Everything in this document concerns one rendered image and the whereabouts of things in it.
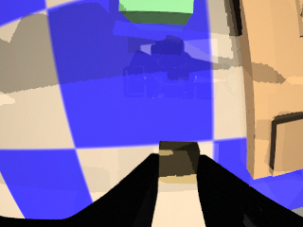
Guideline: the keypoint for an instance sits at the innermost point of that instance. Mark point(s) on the pale yellow square block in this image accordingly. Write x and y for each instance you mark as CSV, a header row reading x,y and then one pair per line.
x,y
178,162

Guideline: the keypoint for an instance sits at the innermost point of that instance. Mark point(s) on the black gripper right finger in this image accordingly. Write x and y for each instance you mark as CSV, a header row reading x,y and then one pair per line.
x,y
227,201

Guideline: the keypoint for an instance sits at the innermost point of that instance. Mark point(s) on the light green block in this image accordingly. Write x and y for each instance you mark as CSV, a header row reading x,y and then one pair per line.
x,y
174,12

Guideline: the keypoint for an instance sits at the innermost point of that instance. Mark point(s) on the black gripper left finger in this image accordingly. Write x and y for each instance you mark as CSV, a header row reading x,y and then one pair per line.
x,y
131,203

